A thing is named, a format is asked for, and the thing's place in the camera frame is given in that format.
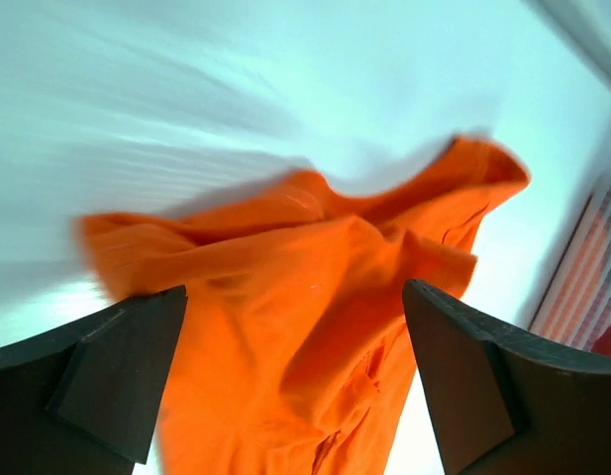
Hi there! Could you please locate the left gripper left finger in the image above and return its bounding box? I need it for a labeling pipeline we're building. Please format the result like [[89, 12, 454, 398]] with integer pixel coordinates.
[[0, 286, 187, 475]]

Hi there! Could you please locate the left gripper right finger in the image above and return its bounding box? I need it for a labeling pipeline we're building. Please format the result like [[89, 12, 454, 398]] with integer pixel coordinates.
[[403, 280, 611, 474]]

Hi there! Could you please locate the orange t shirt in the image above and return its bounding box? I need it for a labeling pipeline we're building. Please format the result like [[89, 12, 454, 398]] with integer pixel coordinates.
[[79, 137, 530, 474]]

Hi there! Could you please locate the white plastic basket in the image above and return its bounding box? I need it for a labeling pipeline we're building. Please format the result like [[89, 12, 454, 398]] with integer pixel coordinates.
[[530, 184, 611, 350]]

